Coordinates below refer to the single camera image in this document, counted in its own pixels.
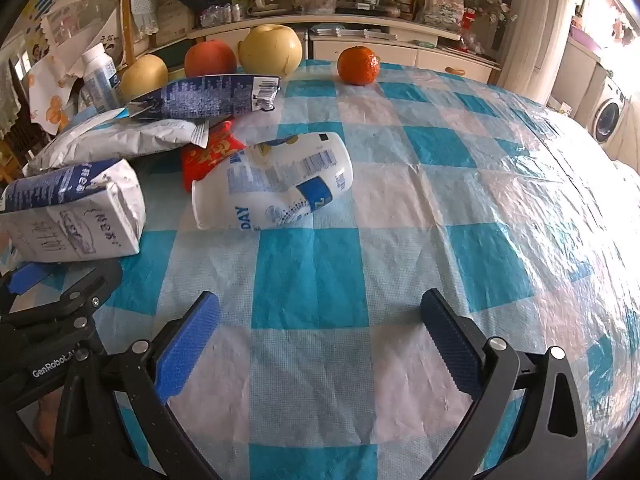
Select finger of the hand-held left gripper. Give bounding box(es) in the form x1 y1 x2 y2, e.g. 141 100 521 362
0 259 124 342
0 261 56 296

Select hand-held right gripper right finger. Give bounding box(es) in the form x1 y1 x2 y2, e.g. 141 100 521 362
420 287 588 480

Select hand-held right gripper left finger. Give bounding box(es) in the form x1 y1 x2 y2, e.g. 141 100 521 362
50 290 223 480

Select crushed white plastic bottle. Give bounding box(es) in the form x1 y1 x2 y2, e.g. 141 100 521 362
191 131 354 231

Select white blue milk carton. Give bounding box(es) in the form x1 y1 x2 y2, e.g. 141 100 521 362
0 158 147 263

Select crumpled white bag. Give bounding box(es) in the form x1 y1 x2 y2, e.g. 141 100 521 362
24 119 210 177

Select blue checkered tablecloth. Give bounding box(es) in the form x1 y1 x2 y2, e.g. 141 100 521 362
0 57 640 480

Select red gold snack wrapper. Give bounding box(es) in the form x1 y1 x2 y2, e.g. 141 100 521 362
181 119 248 193

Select white orange-print cloth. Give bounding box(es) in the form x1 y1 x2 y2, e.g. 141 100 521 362
27 55 86 136

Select white blue-label bottle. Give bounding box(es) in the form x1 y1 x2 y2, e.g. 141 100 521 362
80 44 123 113

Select small yellow pear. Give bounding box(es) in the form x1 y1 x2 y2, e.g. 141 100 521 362
119 54 169 103

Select flattened blue carton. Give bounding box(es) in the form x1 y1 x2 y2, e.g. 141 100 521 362
125 74 282 122

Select light wooden chair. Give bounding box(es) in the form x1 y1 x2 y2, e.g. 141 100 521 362
121 0 161 68

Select red apple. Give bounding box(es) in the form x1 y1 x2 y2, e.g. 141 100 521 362
184 39 238 79

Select white mesh food cover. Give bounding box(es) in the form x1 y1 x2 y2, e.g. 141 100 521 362
30 0 126 68

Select cardboard box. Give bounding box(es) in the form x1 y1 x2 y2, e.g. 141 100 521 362
155 0 196 46

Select white washing machine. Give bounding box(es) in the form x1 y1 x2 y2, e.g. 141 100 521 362
575 67 632 148

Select white lace cloth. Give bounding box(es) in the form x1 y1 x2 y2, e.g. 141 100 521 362
125 0 161 38

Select large yellow pear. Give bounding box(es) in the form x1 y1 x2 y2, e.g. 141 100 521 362
238 24 304 79

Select orange tangerine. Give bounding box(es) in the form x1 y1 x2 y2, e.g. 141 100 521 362
336 45 381 86

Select pack of small bottles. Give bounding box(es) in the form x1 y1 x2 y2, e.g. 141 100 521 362
200 4 242 27

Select cream low cabinet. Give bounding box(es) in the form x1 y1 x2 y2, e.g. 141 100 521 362
187 12 503 86

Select pink artificial flowers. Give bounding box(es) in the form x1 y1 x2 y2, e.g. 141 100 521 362
465 0 516 56

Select white curtain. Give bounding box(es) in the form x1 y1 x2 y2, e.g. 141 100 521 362
500 0 576 106

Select filled plastic bag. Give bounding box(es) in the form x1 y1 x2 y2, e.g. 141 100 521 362
422 0 468 26

